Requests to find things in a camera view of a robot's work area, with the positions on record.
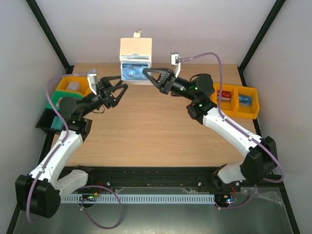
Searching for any yellow bin far left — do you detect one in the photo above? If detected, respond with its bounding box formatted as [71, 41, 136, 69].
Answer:
[56, 76, 91, 97]

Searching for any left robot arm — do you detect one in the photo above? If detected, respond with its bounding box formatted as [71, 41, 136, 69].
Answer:
[15, 76, 128, 223]

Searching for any yellow bin with red cards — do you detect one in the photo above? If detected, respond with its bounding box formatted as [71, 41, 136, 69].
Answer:
[211, 83, 238, 117]

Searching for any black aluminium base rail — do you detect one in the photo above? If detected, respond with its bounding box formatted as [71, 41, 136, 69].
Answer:
[58, 166, 283, 193]

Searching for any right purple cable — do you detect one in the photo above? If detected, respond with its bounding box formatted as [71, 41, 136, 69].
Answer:
[180, 52, 285, 211]

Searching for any white card holder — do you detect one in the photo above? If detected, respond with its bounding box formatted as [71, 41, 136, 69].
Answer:
[119, 29, 152, 85]

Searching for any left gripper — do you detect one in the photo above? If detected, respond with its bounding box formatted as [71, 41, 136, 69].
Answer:
[80, 75, 128, 118]

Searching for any black frame post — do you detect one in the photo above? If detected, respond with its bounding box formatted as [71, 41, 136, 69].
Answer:
[26, 0, 74, 74]
[238, 0, 286, 74]

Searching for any blue card stack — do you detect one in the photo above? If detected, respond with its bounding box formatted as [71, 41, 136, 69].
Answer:
[238, 94, 253, 107]

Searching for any black bin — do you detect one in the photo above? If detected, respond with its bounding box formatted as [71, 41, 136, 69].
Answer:
[36, 108, 62, 134]

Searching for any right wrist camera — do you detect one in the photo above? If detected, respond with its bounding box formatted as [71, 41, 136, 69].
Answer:
[171, 52, 181, 78]

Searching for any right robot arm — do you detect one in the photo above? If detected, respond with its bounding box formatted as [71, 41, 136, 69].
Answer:
[142, 68, 277, 191]

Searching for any yellow bin with blue cards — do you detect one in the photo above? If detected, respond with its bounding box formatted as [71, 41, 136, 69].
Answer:
[235, 86, 260, 119]

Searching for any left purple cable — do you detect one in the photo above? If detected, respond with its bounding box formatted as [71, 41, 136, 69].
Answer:
[26, 72, 122, 230]

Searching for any right black frame post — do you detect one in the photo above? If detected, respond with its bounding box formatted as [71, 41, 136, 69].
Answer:
[238, 0, 286, 74]

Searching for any teal holder in black bin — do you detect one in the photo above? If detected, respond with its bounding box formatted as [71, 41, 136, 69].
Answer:
[51, 116, 63, 130]

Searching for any left black frame post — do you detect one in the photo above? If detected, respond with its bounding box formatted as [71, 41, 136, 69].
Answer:
[26, 0, 74, 74]

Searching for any red card stack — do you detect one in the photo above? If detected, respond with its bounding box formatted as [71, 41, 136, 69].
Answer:
[216, 90, 232, 102]

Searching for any green bin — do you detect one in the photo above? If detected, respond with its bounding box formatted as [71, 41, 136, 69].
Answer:
[51, 90, 67, 110]

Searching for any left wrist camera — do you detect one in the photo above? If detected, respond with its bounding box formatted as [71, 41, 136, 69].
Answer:
[87, 69, 98, 95]

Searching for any blue credit card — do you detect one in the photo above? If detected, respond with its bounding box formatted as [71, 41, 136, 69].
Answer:
[121, 63, 150, 81]

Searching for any white slotted cable duct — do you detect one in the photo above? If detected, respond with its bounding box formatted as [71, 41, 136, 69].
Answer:
[61, 194, 215, 204]

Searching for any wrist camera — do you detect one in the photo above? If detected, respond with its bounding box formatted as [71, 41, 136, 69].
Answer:
[171, 52, 181, 78]
[87, 69, 98, 95]

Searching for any grey holder in yellow bin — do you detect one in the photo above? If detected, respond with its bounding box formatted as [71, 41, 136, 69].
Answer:
[66, 81, 81, 92]

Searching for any purple cable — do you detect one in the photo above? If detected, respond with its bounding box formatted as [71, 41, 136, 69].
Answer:
[180, 52, 285, 211]
[26, 72, 122, 230]

